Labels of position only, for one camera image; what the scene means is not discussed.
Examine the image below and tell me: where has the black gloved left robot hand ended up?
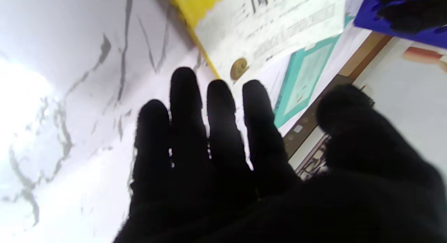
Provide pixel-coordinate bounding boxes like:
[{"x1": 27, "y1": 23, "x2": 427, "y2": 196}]
[{"x1": 370, "y1": 0, "x2": 447, "y2": 34}]

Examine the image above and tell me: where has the blue perforated plastic file rack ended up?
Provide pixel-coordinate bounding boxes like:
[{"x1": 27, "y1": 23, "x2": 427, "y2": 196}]
[{"x1": 353, "y1": 0, "x2": 447, "y2": 50}]

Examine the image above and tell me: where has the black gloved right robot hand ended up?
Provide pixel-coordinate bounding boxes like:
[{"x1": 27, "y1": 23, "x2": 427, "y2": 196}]
[{"x1": 112, "y1": 67, "x2": 447, "y2": 243}]

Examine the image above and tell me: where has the teal cover book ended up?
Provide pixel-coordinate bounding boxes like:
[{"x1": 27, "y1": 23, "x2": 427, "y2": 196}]
[{"x1": 272, "y1": 13, "x2": 355, "y2": 129}]

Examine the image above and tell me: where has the yellow and white cover book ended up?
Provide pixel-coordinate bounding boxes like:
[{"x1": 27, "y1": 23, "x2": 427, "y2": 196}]
[{"x1": 168, "y1": 0, "x2": 348, "y2": 83}]

